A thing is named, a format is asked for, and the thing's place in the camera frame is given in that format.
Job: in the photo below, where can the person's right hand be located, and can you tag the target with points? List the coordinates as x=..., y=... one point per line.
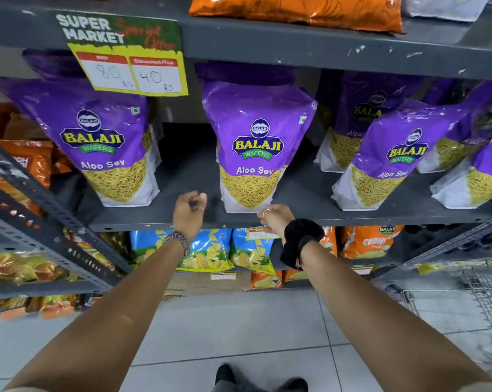
x=279, y=219

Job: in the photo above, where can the person's left hand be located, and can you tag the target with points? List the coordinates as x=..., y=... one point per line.
x=186, y=218

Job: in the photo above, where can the person's left fingers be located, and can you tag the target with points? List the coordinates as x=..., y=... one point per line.
x=197, y=201

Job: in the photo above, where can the person's right fingers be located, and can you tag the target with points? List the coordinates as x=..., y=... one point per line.
x=264, y=214

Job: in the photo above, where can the person's left forearm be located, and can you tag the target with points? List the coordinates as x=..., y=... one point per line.
x=119, y=310

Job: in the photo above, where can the person's right forearm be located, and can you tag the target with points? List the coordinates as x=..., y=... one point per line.
x=376, y=322

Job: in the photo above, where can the small white shelf label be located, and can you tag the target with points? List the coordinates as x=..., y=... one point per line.
x=362, y=269
x=257, y=234
x=223, y=276

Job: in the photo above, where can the black hair scrunchie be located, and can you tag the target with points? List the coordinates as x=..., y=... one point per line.
x=297, y=236

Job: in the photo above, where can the blue chips packet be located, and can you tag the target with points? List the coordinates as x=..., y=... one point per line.
x=209, y=251
x=146, y=244
x=250, y=255

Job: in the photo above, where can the orange chips packet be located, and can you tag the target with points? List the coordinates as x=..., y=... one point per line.
x=265, y=280
x=295, y=275
x=368, y=242
x=330, y=240

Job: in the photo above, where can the brown cardboard box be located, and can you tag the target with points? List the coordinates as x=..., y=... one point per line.
x=205, y=283

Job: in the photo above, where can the row of purple snack packets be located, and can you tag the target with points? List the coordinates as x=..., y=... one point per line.
x=254, y=130

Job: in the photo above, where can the grey slotted metal shelf rack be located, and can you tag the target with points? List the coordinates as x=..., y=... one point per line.
x=45, y=224

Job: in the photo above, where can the black shoe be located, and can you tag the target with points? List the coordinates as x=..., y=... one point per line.
x=296, y=385
x=224, y=377

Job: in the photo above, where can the green yellow price sign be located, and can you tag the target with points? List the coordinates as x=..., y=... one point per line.
x=123, y=48

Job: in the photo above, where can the pile of orange snack packets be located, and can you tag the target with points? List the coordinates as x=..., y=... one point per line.
x=25, y=159

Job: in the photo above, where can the pile of yellow green packets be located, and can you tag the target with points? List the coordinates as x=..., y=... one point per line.
x=21, y=267

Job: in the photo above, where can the row of yellow orange packets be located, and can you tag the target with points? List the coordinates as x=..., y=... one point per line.
x=33, y=306

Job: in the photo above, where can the large orange snack packet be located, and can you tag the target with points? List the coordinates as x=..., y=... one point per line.
x=303, y=10

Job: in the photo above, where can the white snack packet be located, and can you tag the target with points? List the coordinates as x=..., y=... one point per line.
x=442, y=4

